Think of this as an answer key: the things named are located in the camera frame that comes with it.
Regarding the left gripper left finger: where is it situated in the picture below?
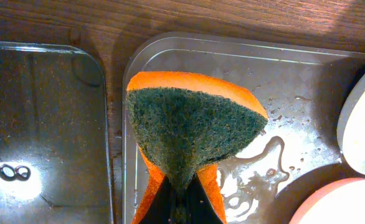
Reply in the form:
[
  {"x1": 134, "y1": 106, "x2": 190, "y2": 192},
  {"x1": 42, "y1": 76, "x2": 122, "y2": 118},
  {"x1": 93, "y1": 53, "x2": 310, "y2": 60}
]
[{"x1": 139, "y1": 177, "x2": 176, "y2": 224}]

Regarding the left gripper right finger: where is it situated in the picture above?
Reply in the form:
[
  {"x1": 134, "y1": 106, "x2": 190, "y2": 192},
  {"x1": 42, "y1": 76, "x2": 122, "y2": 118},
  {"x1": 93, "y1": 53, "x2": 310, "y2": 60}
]
[{"x1": 185, "y1": 174, "x2": 223, "y2": 224}]

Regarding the orange green scrub sponge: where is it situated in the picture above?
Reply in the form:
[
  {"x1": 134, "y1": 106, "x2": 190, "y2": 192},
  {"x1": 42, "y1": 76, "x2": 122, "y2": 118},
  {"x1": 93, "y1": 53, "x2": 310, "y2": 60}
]
[{"x1": 126, "y1": 72, "x2": 268, "y2": 223}]

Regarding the brown serving tray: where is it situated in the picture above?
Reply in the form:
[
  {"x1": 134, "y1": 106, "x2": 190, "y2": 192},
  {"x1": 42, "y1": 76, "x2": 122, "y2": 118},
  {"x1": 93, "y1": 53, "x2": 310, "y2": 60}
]
[{"x1": 123, "y1": 32, "x2": 365, "y2": 223}]

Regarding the black small tray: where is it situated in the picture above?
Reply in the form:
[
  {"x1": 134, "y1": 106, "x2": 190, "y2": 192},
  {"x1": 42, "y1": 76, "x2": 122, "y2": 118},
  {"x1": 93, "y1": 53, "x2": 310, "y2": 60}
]
[{"x1": 0, "y1": 42, "x2": 113, "y2": 223}]

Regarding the pink white plate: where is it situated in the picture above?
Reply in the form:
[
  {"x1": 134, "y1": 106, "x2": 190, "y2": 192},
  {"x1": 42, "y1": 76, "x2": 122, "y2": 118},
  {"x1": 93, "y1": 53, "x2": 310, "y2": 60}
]
[{"x1": 290, "y1": 178, "x2": 365, "y2": 224}]

